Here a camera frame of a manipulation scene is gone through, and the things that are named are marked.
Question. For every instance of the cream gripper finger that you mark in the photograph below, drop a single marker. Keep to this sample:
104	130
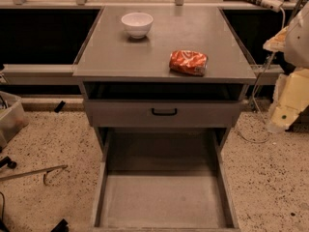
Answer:
290	98
278	42

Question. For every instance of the crushed red coke can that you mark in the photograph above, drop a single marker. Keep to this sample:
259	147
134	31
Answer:
189	62

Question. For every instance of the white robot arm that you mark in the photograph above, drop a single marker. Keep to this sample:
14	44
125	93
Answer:
297	40

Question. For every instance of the grey metal drawer cabinet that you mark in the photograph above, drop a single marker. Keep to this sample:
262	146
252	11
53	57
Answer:
115	67

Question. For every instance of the open grey middle drawer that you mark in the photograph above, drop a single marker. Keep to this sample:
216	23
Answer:
162	181

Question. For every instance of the closed grey top drawer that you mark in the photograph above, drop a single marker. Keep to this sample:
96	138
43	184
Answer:
138	114

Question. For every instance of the white ceramic bowl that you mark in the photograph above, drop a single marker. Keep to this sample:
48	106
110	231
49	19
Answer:
137	25

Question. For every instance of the small black floor block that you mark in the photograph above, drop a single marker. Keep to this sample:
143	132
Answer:
59	106

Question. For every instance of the black object bottom floor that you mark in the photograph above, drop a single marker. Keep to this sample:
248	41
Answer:
62	226

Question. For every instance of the clear plastic storage bin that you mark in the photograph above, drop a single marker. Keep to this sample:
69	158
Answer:
12	117

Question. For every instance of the black clamp on floor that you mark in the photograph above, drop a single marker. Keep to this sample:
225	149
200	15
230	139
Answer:
7	161

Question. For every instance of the right grey metal rail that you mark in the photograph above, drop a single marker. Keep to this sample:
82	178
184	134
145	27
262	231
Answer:
267	77

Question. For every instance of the grey metal rail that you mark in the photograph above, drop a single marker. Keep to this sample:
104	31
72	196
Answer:
39	74
267	77

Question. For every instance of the black drawer handle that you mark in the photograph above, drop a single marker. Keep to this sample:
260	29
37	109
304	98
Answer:
164	112

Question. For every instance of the left grey metal rail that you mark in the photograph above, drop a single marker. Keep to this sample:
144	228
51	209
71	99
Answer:
39	74

